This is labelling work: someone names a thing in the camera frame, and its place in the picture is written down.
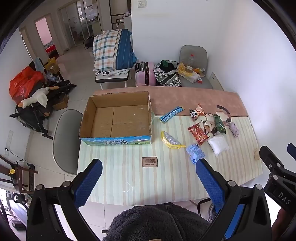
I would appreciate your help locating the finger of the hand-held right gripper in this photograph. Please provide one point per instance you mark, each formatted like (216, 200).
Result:
(270, 160)
(292, 150)

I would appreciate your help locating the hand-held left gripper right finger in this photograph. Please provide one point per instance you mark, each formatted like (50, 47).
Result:
(209, 180)

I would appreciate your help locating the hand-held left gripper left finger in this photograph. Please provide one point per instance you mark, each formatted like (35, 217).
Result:
(89, 183)

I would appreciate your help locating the blue and white packet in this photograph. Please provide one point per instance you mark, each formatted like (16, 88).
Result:
(195, 151)

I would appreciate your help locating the white soft packet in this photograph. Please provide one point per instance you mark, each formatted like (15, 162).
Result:
(218, 144)

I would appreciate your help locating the purple cloth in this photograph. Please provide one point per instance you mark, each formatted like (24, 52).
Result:
(234, 129)

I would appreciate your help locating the red snack packet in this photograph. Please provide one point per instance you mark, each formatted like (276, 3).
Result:
(198, 134)

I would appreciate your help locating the silver and yellow packet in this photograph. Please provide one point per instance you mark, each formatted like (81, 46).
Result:
(171, 140)

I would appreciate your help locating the green packet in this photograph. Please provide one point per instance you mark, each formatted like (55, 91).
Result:
(219, 124)

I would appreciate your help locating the panda print snack packet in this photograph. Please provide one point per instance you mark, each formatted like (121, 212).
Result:
(197, 112)

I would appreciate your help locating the long blue packet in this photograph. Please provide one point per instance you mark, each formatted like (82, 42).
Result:
(170, 114)

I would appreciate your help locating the grey round chair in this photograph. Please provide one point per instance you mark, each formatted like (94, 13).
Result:
(66, 139)

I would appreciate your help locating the striped pink cat print mat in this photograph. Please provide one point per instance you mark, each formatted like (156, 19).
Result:
(138, 180)

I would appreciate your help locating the dark fluffy garment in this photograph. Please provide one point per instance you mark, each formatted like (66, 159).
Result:
(157, 224)

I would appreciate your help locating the wooden chair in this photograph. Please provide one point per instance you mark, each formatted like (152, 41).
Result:
(20, 173)

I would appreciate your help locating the brown cardboard box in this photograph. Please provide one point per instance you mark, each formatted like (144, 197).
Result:
(60, 102)

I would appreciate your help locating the black folded rack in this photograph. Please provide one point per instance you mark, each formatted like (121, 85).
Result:
(32, 115)

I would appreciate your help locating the white board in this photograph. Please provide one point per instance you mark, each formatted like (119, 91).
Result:
(217, 81)

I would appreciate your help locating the white goose plush toy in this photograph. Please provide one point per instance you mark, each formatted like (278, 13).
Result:
(39, 97)

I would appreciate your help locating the small red box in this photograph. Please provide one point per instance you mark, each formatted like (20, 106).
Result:
(200, 80)

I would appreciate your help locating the white box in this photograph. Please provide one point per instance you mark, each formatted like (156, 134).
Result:
(191, 76)

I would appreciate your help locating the black and white patterned bag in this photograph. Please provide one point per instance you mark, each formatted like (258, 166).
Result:
(166, 78)

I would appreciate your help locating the yellow plastic bag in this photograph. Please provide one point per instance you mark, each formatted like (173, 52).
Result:
(182, 68)

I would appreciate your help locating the orange plastic bag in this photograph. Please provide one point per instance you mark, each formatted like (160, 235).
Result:
(23, 83)

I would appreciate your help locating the clear plastic bottle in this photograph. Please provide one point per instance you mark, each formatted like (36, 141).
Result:
(191, 60)

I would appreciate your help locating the pink suitcase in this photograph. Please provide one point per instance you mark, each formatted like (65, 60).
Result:
(149, 74)

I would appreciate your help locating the yellow cardboard box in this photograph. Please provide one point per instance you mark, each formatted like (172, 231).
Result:
(52, 64)

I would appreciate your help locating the grey cushioned chair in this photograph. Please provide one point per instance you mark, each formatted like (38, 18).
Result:
(194, 49)

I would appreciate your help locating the plaid quilt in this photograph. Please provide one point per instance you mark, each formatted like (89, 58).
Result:
(106, 48)

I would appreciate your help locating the glass sliding door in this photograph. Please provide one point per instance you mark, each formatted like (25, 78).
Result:
(76, 23)

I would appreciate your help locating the wall socket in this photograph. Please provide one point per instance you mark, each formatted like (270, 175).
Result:
(8, 139)

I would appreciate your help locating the wall switch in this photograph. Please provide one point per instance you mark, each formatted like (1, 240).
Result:
(141, 3)

